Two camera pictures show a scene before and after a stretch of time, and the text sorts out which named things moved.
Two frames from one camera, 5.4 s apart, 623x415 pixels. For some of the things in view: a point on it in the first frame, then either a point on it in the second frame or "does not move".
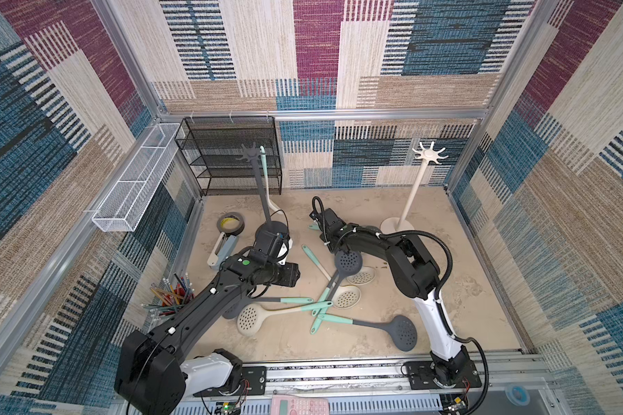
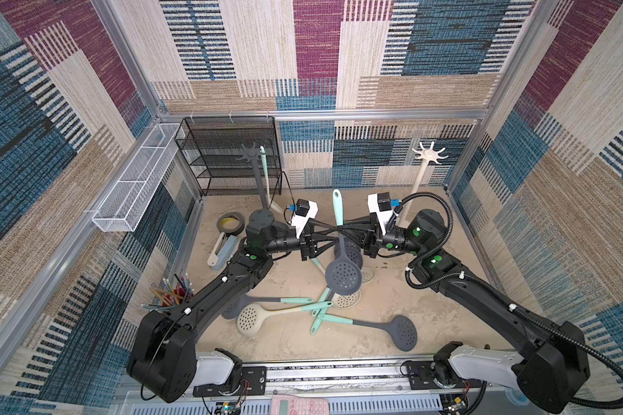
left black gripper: [292, 275] to [307, 249]
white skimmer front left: [250, 316] does not move
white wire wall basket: [138, 181] does not move
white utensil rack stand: [401, 224] does not move
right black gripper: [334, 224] to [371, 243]
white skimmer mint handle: [263, 156] does not move
